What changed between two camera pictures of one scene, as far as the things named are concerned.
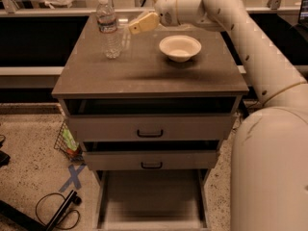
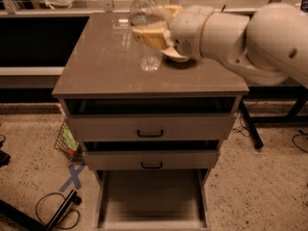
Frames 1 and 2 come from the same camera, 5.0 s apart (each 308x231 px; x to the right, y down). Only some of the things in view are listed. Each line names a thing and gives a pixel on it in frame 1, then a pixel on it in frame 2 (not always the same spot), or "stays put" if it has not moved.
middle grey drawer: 116,160 stays put
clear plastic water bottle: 107,25 → 143,12
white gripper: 166,9 → 187,31
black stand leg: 34,224 stays put
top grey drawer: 151,119 stays put
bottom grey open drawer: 151,200 stays put
